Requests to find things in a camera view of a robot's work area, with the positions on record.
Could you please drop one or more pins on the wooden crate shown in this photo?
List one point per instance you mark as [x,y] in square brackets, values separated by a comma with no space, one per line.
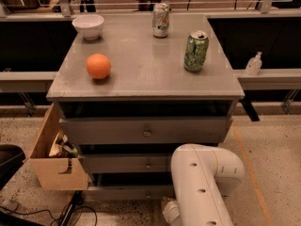
[60,173]

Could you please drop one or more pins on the grey top drawer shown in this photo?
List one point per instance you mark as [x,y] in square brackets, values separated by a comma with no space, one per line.
[146,130]

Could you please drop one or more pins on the grey bottom drawer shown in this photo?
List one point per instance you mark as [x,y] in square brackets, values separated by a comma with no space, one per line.
[130,186]

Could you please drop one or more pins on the grey drawer cabinet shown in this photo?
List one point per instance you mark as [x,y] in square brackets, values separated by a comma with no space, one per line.
[147,78]

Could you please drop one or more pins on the white soda can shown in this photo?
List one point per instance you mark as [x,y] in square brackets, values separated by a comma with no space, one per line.
[160,20]

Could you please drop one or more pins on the green soda can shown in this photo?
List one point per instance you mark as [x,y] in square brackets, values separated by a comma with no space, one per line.
[196,50]

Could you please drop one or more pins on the grey drawer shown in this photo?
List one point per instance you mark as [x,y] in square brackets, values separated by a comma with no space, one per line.
[146,130]
[130,186]
[125,162]

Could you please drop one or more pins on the white ceramic bowl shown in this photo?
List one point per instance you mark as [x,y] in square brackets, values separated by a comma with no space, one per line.
[89,26]

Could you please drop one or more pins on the grey middle drawer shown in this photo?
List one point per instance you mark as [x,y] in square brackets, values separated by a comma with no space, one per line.
[125,162]

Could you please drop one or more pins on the orange fruit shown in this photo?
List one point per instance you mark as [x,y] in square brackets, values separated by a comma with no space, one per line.
[98,66]

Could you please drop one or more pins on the black chair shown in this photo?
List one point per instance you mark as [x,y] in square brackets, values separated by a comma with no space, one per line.
[11,159]

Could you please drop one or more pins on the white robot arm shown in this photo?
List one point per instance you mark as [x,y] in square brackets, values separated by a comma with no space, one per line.
[202,176]

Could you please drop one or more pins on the clear sanitizer bottle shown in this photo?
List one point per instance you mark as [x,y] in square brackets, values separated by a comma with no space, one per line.
[254,65]

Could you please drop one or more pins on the crumpled items in crate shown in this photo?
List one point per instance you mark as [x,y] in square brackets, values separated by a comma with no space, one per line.
[61,148]

